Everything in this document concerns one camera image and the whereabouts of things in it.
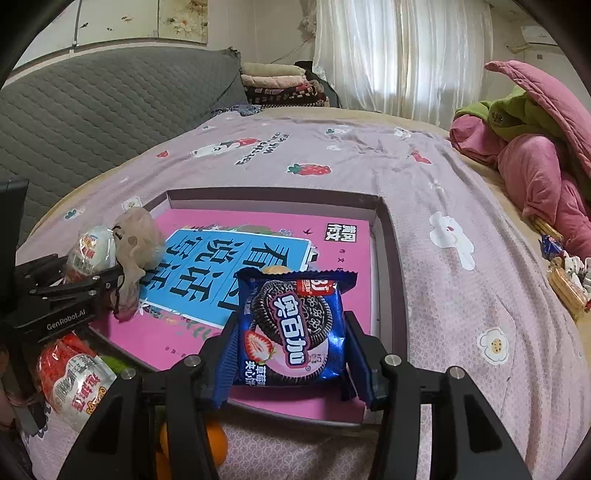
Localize red white snack bag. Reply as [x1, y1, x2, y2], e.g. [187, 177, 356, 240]
[37, 333, 116, 432]
[64, 225, 116, 283]

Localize orange tangerine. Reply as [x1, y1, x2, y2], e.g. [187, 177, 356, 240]
[159, 417, 228, 467]
[155, 452, 171, 480]

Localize green fuzzy ring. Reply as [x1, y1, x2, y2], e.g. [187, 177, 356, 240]
[98, 353, 136, 377]

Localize blue oreo cookie packet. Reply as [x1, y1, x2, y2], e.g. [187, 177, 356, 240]
[235, 267, 358, 387]

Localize walnut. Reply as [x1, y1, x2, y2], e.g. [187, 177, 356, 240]
[262, 265, 290, 275]

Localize grey shallow cardboard box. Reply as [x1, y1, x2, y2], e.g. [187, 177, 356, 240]
[89, 186, 412, 430]

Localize pink and blue book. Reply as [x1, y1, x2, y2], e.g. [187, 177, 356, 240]
[94, 207, 374, 425]

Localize strawberry print purple bedsheet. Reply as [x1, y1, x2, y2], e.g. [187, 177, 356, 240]
[16, 108, 590, 479]

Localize grey quilted headboard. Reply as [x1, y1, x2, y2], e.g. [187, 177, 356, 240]
[1, 46, 246, 241]

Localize yellow wafer snack packet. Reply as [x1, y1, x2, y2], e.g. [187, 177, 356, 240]
[548, 264, 589, 322]

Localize small blue candy wrapper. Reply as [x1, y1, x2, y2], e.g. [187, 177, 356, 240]
[540, 234, 564, 261]

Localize floral white scrunchie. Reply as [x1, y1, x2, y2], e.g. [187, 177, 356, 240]
[563, 253, 591, 296]

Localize pink quilt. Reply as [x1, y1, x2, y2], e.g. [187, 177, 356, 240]
[449, 60, 590, 259]

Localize stack of folded blankets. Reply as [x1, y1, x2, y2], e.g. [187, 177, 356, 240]
[240, 62, 335, 108]

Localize green blanket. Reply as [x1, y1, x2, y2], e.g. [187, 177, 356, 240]
[455, 86, 566, 142]

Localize white sheer curtain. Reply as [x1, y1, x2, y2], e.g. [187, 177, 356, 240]
[312, 0, 493, 129]

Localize white air conditioner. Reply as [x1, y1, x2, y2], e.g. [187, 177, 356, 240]
[521, 25, 557, 46]

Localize wall painting panels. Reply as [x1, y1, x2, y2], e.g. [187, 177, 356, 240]
[16, 0, 208, 67]

